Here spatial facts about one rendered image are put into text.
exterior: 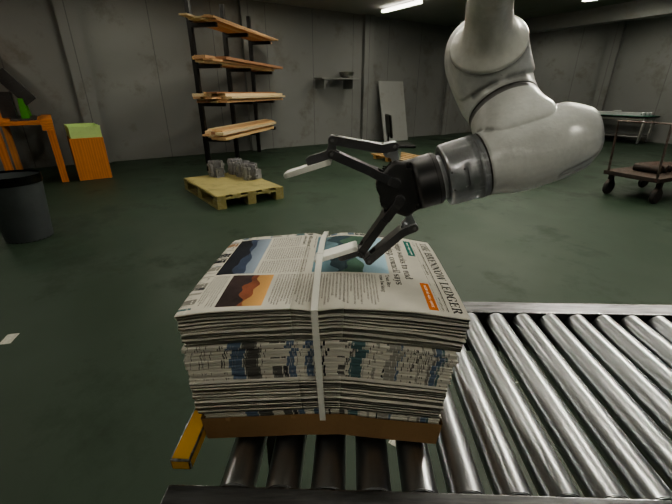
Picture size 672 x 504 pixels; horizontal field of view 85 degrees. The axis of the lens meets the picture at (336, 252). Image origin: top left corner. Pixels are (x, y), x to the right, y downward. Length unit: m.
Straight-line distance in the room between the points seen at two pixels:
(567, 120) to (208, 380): 0.59
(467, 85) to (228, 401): 0.57
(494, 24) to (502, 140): 0.14
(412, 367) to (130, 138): 8.58
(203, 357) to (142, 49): 8.55
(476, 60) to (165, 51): 8.59
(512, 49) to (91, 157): 6.85
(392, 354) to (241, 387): 0.22
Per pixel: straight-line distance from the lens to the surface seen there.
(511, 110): 0.57
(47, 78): 8.85
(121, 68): 8.89
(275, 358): 0.54
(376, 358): 0.53
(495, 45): 0.59
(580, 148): 0.57
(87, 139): 7.13
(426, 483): 0.61
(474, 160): 0.53
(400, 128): 11.43
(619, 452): 0.77
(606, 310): 1.14
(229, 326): 0.52
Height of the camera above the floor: 1.30
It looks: 24 degrees down
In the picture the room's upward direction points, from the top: straight up
